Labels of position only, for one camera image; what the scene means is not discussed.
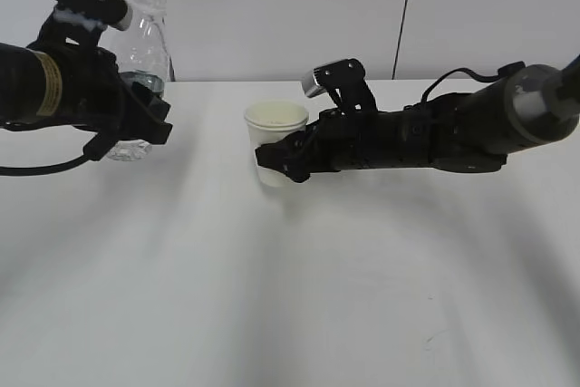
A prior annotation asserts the clear plastic water bottle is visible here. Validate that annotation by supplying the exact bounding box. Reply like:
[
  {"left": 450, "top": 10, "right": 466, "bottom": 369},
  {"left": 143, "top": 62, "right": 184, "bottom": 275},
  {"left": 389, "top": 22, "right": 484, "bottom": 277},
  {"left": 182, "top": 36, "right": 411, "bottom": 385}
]
[{"left": 106, "top": 0, "right": 171, "bottom": 163}]

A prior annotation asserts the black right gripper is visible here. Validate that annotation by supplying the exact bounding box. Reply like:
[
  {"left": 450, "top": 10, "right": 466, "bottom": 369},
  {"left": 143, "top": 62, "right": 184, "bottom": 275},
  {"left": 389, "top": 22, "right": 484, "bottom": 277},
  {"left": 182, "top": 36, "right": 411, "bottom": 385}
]
[{"left": 255, "top": 108, "right": 381, "bottom": 181}]

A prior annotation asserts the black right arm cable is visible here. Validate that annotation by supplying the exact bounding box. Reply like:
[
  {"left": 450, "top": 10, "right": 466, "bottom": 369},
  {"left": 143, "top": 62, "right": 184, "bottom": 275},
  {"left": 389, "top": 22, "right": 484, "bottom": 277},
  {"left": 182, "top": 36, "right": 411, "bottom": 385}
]
[{"left": 420, "top": 60, "right": 527, "bottom": 102}]

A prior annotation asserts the white paper cup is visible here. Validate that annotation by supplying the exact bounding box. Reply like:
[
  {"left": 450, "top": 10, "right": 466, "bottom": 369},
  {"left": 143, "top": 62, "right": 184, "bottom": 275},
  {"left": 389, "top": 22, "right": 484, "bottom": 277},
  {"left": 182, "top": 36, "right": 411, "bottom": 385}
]
[{"left": 243, "top": 100, "right": 311, "bottom": 189}]

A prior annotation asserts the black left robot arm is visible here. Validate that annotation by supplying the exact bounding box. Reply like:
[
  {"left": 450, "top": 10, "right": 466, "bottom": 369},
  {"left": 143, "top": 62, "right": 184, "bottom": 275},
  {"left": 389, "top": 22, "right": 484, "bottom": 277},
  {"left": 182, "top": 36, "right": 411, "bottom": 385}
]
[{"left": 1, "top": 15, "right": 172, "bottom": 145}]

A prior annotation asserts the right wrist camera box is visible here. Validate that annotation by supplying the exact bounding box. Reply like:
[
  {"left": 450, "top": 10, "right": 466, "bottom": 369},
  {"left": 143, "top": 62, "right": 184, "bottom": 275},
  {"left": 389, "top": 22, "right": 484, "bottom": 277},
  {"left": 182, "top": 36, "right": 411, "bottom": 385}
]
[{"left": 301, "top": 58, "right": 378, "bottom": 115}]

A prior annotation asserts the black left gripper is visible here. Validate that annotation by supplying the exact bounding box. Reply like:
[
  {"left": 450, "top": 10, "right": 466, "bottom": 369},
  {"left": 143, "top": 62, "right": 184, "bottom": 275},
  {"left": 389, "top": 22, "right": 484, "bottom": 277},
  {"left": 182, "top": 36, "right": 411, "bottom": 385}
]
[{"left": 26, "top": 14, "right": 173, "bottom": 145}]

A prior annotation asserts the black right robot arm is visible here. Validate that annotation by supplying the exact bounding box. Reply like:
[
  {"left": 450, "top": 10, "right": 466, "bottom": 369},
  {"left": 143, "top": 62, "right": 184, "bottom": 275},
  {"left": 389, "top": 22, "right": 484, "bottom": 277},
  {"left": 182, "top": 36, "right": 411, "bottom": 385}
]
[{"left": 255, "top": 59, "right": 579, "bottom": 183}]

